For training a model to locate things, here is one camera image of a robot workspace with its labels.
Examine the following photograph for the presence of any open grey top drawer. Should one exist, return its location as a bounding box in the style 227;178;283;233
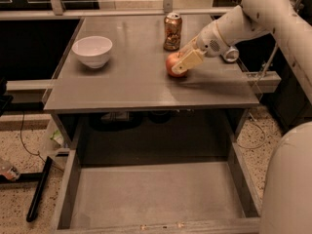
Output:
53;110;261;234

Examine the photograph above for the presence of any black bar on floor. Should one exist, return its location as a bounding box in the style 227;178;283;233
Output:
26;157;53;222

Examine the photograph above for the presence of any plastic bottle on floor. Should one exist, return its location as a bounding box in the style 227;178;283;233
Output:
0;158;20;180

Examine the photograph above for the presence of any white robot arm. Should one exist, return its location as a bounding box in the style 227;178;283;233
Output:
170;0;312;234

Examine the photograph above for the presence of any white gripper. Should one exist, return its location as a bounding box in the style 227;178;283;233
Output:
172;22;229;75

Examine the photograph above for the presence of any clear plastic bag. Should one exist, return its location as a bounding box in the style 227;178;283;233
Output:
39;119;69;169

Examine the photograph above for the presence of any black cable on floor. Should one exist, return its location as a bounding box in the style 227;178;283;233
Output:
19;112;47;163

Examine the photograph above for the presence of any upright orange soda can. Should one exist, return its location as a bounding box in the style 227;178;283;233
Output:
163;12;182;51

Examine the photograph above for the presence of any white ceramic bowl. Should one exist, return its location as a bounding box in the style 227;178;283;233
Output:
71;36;113;69

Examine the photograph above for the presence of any red apple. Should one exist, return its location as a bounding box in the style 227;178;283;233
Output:
166;52;187;78

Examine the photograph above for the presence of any grey drawer cabinet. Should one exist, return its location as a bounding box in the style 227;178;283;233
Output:
45;16;258;166

